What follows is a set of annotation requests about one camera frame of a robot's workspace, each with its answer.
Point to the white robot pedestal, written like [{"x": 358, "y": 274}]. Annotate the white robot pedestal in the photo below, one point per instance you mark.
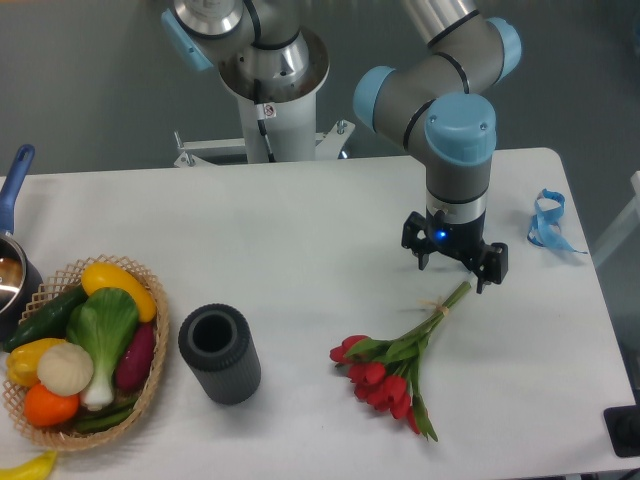
[{"x": 275, "y": 91}]

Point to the dark grey ribbed vase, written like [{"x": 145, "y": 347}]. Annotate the dark grey ribbed vase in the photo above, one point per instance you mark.
[{"x": 216, "y": 343}]

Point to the green bok choy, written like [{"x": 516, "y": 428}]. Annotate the green bok choy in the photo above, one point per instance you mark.
[{"x": 103, "y": 327}]

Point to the yellow banana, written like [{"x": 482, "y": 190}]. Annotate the yellow banana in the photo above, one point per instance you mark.
[{"x": 38, "y": 468}]

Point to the black device at table edge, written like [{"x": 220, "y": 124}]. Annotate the black device at table edge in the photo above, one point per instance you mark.
[{"x": 623, "y": 428}]

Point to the white frame at right edge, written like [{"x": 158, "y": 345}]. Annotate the white frame at right edge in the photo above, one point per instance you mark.
[{"x": 620, "y": 229}]

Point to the blue handled saucepan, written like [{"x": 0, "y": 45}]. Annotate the blue handled saucepan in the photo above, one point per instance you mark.
[{"x": 19, "y": 277}]

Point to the purple sweet potato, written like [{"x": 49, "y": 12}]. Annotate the purple sweet potato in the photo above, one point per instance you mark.
[{"x": 135, "y": 364}]

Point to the orange fruit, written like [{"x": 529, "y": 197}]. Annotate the orange fruit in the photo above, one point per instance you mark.
[{"x": 43, "y": 408}]

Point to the woven wicker basket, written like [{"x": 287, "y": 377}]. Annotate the woven wicker basket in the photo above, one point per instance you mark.
[{"x": 66, "y": 437}]

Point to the blue ribbon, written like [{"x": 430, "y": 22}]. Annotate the blue ribbon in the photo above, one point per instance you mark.
[{"x": 544, "y": 228}]

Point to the green cucumber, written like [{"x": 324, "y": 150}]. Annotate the green cucumber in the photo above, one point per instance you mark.
[{"x": 49, "y": 321}]

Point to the yellow bell pepper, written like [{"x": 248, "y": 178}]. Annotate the yellow bell pepper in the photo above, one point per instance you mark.
[{"x": 23, "y": 361}]

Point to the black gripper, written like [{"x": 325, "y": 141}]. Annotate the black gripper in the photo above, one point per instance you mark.
[{"x": 463, "y": 242}]

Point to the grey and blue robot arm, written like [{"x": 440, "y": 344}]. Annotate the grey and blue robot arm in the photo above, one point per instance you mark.
[{"x": 435, "y": 111}]

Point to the red tulip bouquet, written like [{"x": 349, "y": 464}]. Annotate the red tulip bouquet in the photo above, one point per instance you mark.
[{"x": 386, "y": 374}]

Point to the green beans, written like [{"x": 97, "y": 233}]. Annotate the green beans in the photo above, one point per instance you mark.
[{"x": 105, "y": 419}]

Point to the white garlic bulb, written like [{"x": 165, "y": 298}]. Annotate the white garlic bulb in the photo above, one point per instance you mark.
[{"x": 65, "y": 369}]

